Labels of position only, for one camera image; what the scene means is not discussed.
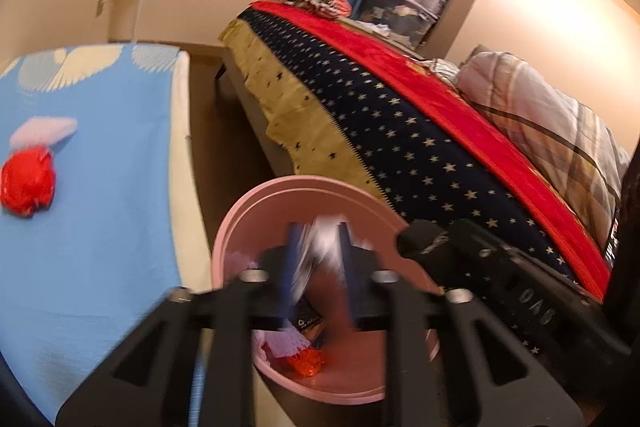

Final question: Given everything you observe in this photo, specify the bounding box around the red ball wrapper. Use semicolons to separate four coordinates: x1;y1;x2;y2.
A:
1;146;56;218

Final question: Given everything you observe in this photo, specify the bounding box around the pink bubble wrap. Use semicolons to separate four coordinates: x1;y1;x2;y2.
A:
9;117;78;150

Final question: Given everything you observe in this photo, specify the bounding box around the white tissue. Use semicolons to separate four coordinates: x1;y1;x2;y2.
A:
253;325;310;359

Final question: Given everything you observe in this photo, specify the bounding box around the white paper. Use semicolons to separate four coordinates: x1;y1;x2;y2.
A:
291;216;349;303

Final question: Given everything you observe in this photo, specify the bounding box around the red plastic bag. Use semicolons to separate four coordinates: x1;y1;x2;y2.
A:
279;346;326;378

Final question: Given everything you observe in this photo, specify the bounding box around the striped cloth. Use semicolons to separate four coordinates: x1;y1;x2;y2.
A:
280;0;352;20

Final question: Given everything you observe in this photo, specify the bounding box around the plaid pillow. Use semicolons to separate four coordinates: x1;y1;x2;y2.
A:
456;52;630;251

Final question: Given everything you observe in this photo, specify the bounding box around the red blanket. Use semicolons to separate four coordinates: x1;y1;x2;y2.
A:
249;0;614;301

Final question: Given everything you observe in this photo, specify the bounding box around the black plastic pouch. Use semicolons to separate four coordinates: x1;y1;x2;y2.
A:
292;298;326;346

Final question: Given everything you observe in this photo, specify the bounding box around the blue cloth covered table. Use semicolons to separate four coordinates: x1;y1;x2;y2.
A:
1;43;212;421

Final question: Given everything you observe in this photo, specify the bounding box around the pink plastic trash bin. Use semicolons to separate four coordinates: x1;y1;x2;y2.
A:
212;176;438;405

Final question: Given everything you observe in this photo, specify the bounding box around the clear storage box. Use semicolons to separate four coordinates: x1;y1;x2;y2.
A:
358;0;438;49

